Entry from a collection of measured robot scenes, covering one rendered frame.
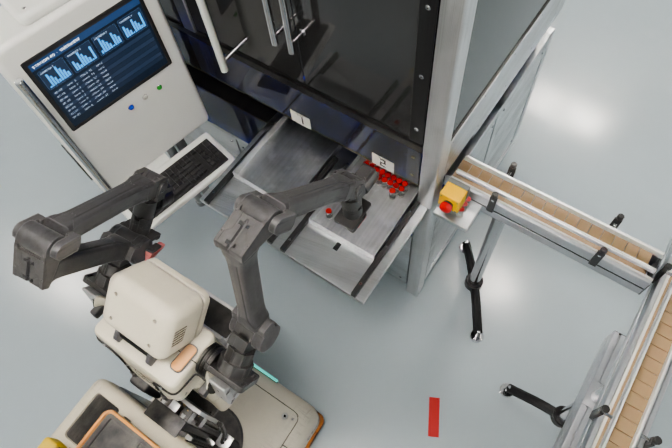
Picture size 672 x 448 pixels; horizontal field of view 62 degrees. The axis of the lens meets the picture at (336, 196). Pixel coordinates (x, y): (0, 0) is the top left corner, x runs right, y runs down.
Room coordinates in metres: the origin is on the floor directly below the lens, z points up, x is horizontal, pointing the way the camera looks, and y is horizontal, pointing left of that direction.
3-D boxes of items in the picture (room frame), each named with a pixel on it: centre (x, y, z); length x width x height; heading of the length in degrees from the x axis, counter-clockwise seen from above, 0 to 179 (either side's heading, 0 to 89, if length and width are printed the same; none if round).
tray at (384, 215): (0.92, -0.11, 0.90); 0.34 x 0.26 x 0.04; 139
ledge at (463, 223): (0.87, -0.41, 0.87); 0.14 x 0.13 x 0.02; 138
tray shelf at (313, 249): (0.99, 0.06, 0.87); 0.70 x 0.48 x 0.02; 48
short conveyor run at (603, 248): (0.76, -0.68, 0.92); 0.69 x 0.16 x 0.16; 48
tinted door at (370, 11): (1.06, -0.12, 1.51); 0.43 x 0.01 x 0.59; 48
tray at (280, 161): (1.15, 0.15, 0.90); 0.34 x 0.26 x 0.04; 138
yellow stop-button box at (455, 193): (0.85, -0.37, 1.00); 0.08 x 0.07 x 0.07; 138
